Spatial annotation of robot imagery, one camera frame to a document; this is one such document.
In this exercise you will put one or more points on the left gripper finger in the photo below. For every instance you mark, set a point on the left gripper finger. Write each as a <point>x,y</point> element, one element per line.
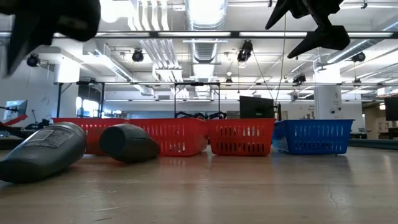
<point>28,40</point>

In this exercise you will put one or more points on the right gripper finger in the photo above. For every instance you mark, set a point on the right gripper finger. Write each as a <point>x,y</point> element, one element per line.
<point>326,39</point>
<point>280,11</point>

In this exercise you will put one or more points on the grey travel shampoo bottle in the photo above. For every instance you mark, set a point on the grey travel shampoo bottle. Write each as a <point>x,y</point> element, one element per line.
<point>130,143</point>
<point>46,149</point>

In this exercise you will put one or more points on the black ceiling spotlight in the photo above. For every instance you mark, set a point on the black ceiling spotlight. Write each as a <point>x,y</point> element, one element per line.
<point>32,60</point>
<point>137,55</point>
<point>359,57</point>

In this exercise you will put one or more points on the white pillar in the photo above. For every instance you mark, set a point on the white pillar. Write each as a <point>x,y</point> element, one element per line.
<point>328,99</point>

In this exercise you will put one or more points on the grey desk monitor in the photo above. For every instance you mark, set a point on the grey desk monitor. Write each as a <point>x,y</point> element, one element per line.
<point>15,109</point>

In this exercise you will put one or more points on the red flat bar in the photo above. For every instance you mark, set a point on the red flat bar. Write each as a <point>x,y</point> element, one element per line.
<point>14,119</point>

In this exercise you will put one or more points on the black computer monitor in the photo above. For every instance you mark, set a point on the black computer monitor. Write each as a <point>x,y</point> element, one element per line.
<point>391,109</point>
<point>256,107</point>

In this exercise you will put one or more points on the blue plastic basket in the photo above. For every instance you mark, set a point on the blue plastic basket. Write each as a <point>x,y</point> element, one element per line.
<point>314,137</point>

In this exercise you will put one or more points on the red plastic basket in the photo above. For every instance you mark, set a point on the red plastic basket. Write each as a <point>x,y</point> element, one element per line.
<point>180,137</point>
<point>241,137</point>
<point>91,133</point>

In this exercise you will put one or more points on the black background robot arms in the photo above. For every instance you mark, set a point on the black background robot arms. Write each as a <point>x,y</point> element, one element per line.
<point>202,115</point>

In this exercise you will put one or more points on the black aluminium rig frame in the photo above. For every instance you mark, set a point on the black aluminium rig frame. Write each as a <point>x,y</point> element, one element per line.
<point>234,34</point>

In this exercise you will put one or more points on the black overhead camera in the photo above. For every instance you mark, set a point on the black overhead camera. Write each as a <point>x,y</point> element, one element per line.
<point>245,49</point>

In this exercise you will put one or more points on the black background rig frame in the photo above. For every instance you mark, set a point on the black background rig frame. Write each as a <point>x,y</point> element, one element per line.
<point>197,84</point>
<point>81,83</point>

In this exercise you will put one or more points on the silver ventilation duct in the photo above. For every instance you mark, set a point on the silver ventilation duct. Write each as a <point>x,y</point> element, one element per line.
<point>205,18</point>

